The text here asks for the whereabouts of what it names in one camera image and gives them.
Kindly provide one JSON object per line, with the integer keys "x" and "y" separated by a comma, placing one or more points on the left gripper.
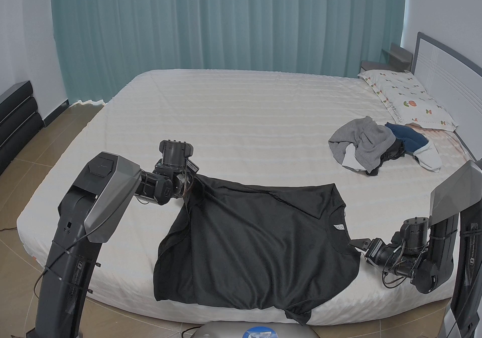
{"x": 187, "y": 178}

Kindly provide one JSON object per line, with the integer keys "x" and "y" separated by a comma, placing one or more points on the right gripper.
{"x": 378, "y": 253}

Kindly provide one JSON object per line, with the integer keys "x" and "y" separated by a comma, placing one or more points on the black T-shirt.
{"x": 256, "y": 246}

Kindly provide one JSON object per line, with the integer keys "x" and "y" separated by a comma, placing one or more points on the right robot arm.
{"x": 436, "y": 253}

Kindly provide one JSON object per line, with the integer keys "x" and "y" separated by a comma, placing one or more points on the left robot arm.
{"x": 101, "y": 186}

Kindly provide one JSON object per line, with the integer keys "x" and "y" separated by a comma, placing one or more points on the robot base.
{"x": 256, "y": 331}

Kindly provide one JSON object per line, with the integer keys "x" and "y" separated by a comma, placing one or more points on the bed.
{"x": 244, "y": 122}

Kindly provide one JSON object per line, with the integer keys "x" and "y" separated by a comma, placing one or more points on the pile of clothes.
{"x": 369, "y": 140}

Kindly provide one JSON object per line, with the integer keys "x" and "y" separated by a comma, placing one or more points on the white printed pillow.
{"x": 410, "y": 99}

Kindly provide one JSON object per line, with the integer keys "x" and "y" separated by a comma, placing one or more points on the blue-green curtain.
{"x": 226, "y": 9}

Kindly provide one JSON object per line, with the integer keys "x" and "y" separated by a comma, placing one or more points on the grey bedside table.
{"x": 395, "y": 56}

